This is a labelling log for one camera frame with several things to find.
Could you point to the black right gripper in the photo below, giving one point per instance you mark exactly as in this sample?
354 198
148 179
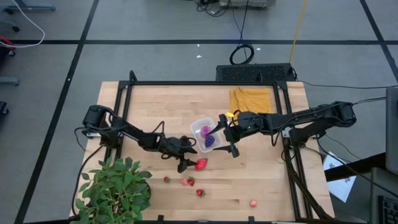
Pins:
245 123

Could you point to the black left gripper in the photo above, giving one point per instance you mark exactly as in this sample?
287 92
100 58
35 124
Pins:
174 146

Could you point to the purple toy grape bunch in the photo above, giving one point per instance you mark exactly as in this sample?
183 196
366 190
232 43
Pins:
209 141

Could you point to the large red toy strawberry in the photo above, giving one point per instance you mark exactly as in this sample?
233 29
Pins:
202 164

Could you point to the purple pink striped toy fruit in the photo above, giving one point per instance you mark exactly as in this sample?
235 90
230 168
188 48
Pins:
205 130

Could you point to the clear plastic tupperware container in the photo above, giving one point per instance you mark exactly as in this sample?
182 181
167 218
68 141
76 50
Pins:
196 127

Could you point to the small red toy strawberry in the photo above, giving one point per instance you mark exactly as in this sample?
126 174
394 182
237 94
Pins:
167 179
191 181
200 193

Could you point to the small pinkish red toy fruit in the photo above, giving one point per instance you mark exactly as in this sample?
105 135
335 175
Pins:
184 182
253 203

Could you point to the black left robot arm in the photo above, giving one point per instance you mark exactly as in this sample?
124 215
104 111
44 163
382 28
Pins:
133 133

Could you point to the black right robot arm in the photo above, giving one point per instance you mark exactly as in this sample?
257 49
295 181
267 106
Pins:
311 116

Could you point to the yellow tag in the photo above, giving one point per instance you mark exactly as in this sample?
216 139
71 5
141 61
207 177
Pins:
229 114

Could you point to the mustard yellow folded cloth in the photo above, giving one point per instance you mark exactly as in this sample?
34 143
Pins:
252 99

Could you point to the black clamp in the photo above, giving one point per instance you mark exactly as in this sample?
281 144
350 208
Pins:
160 217
251 219

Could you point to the black perforated computer case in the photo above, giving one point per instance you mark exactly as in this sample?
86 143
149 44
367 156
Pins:
255 73

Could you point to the green leafy potted plant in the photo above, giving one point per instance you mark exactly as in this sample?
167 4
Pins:
115 193

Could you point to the white paper sheet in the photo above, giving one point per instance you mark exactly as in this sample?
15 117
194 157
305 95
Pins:
340 183

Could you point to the grey device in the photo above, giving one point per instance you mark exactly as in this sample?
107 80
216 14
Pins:
245 3

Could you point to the grey desk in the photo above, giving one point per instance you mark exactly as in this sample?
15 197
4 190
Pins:
382 186

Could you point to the grey monitor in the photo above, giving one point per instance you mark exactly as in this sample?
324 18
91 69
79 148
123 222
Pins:
392 130

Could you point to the black keyboard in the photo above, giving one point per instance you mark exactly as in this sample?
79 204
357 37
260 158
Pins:
388 210

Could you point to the grey floor bar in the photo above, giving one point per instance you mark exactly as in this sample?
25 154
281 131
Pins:
9 81

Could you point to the red object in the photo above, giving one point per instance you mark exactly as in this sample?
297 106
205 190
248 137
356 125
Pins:
6 42

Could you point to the grey table foot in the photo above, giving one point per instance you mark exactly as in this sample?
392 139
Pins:
29 8

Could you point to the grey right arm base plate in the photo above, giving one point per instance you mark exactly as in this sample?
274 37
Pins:
286 132

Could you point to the grey left arm base plate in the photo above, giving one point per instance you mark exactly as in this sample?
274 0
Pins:
91 133

